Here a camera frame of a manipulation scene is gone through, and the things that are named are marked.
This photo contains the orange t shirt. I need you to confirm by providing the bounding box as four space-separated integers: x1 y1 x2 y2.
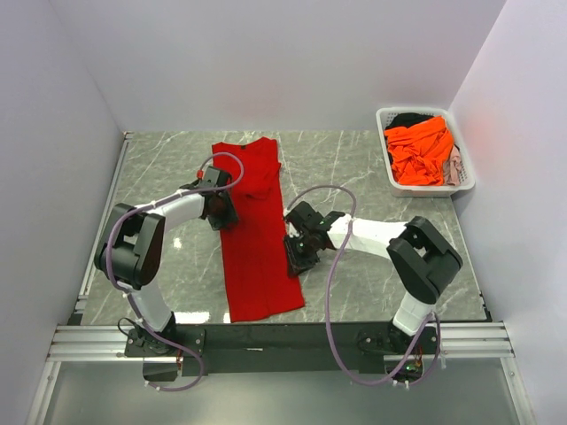
384 116 454 186

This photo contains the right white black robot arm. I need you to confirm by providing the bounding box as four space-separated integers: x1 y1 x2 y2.
283 201 463 354

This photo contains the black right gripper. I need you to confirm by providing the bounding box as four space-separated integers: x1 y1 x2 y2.
283 231 321 278

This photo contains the white plastic laundry basket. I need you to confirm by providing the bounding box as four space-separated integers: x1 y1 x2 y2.
376 106 475 197

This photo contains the red t shirt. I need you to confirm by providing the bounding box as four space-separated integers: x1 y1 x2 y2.
212 137 305 322

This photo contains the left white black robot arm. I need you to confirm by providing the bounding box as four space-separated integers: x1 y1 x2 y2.
94 166 239 356

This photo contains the pink garment in basket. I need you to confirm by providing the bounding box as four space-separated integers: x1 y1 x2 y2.
443 145 462 186

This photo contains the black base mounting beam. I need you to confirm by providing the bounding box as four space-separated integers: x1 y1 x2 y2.
124 321 438 382

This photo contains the aluminium front frame rail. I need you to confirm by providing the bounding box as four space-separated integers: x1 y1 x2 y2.
47 322 515 362

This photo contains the black garment in basket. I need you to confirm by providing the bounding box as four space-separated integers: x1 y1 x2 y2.
385 112 432 129

